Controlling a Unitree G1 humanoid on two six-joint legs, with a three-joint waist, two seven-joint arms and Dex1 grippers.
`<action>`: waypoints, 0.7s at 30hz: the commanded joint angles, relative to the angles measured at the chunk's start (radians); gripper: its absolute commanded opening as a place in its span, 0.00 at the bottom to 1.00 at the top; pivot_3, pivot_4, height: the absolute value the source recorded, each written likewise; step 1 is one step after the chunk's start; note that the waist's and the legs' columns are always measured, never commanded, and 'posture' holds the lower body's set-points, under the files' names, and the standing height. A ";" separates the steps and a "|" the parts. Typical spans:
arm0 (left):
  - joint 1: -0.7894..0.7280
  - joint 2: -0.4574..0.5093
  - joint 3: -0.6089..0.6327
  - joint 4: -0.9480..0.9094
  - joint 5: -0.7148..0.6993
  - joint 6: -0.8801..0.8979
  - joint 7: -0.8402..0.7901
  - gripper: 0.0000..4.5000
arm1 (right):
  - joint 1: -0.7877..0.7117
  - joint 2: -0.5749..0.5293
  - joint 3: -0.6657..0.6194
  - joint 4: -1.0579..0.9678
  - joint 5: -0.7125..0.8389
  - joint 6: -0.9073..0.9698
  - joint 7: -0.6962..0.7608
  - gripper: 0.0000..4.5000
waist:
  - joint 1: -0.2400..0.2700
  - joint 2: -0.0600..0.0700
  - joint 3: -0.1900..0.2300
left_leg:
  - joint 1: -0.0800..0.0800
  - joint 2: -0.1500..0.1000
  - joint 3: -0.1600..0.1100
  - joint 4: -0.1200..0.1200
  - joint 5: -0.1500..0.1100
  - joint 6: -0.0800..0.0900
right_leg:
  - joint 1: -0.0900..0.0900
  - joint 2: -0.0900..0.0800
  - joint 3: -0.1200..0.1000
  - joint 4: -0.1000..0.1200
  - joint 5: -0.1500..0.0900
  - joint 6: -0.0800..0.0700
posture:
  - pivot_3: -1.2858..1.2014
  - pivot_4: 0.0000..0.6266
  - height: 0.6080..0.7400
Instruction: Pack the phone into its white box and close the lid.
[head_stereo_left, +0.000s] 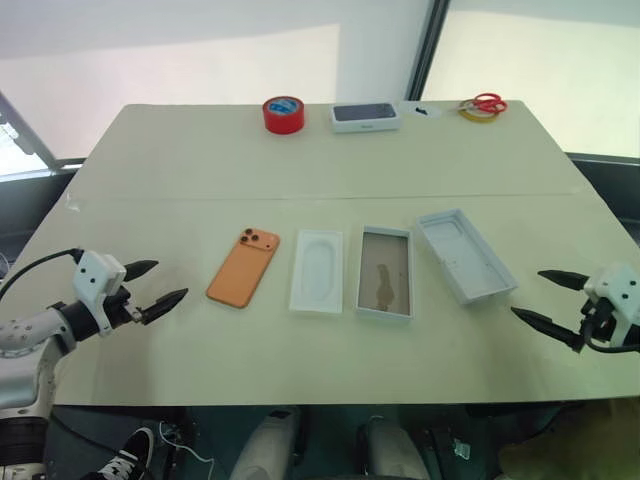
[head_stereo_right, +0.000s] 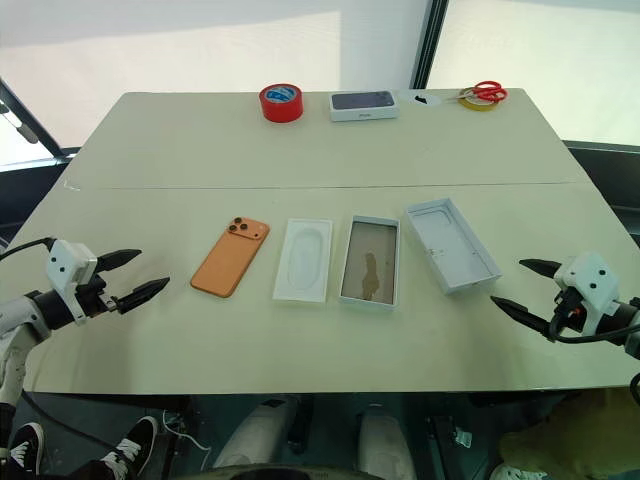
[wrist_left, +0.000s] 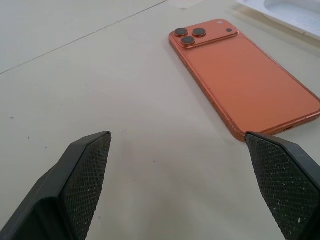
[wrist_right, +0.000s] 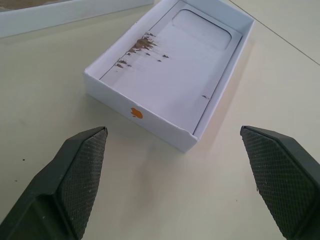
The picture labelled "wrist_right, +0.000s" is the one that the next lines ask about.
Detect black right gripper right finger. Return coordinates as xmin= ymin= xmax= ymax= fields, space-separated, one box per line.
xmin=239 ymin=125 xmax=320 ymax=240

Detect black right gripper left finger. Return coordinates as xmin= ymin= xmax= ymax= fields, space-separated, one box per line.
xmin=0 ymin=126 xmax=109 ymax=240

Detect white phone box base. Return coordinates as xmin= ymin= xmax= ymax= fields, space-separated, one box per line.
xmin=82 ymin=0 xmax=256 ymax=154

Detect white box lid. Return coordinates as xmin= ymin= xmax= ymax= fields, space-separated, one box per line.
xmin=0 ymin=0 xmax=155 ymax=39

